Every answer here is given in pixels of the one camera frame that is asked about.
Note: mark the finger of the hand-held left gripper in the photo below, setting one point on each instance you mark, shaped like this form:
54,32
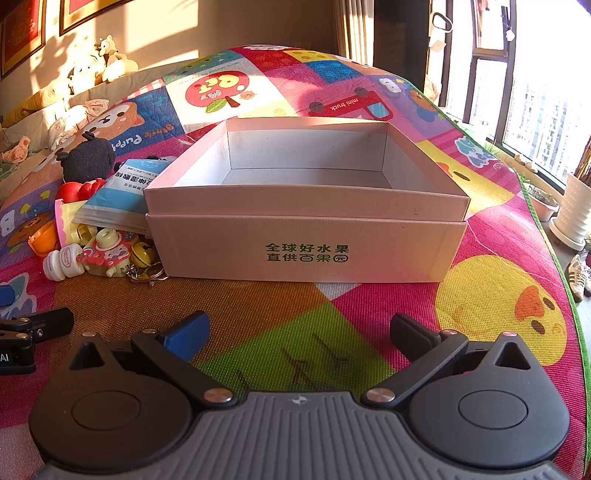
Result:
4,295
46,323

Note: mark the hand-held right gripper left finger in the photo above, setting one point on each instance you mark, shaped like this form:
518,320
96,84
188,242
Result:
184,336

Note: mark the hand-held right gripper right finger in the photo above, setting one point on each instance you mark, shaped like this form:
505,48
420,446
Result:
411,334

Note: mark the small white jar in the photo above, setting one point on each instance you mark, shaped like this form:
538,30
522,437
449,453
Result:
60,263

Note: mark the orange plastic toy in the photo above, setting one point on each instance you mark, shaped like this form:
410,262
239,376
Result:
44,237

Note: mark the metal keyring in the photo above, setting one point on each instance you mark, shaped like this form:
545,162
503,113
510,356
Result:
147,273

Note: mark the gold bell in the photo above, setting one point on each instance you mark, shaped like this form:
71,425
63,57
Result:
141,254

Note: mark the pink cartoon figure toy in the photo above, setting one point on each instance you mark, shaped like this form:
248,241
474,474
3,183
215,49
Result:
108,251

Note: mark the pink and yellow toy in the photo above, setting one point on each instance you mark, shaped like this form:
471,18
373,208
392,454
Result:
69,221

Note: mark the red plastic toy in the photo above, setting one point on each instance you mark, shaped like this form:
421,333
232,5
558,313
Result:
76,190

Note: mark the blue and white packet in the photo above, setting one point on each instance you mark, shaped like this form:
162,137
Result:
124,194

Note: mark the white cardboard box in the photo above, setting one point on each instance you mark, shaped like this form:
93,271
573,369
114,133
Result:
304,221

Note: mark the colourful cartoon play mat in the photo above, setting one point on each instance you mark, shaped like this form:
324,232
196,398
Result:
286,318

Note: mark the black plush toy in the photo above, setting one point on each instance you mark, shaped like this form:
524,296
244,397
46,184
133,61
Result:
87,159

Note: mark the white shoes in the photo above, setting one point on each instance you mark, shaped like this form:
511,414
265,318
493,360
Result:
579,277

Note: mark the small planter with plant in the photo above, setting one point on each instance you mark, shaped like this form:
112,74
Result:
542,203

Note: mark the crumpled light clothes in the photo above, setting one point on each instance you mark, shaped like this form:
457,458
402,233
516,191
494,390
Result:
76,122

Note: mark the beige sofa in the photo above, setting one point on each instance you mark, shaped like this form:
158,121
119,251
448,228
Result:
37,110

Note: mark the tall white plant pot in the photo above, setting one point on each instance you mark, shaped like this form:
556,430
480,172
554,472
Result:
577,203

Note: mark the white plush toy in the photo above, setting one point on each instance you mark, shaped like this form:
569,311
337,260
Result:
85,74

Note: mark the brown bear plush toy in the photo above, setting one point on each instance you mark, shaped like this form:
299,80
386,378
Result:
113,57

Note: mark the large red framed picture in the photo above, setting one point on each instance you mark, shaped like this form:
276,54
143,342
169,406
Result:
21,32

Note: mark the small red framed picture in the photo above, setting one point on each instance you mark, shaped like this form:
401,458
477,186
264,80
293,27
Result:
92,11

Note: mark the beige curtain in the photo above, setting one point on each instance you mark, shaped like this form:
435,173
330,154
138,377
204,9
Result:
352,30

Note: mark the metal carabiner hook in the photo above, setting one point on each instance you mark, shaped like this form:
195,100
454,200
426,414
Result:
441,21

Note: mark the window frame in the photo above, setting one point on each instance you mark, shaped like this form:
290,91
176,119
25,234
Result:
505,74

